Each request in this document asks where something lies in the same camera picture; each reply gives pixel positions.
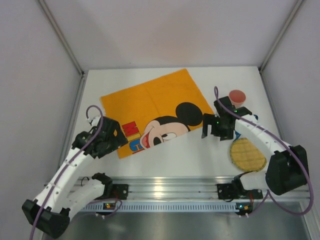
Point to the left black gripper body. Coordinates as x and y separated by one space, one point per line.
116 135

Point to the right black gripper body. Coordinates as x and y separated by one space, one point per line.
208 124

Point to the pink plastic cup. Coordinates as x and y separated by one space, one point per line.
237 97

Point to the orange Mickey Mouse placemat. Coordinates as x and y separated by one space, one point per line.
156 111

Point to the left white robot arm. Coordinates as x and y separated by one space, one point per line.
52 210

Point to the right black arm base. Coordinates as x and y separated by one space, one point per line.
232 191

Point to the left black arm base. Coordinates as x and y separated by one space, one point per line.
122 190

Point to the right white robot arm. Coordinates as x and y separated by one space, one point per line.
286 165

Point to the yellow round plate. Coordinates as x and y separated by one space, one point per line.
245 156

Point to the perforated grey cable duct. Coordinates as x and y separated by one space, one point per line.
167 207

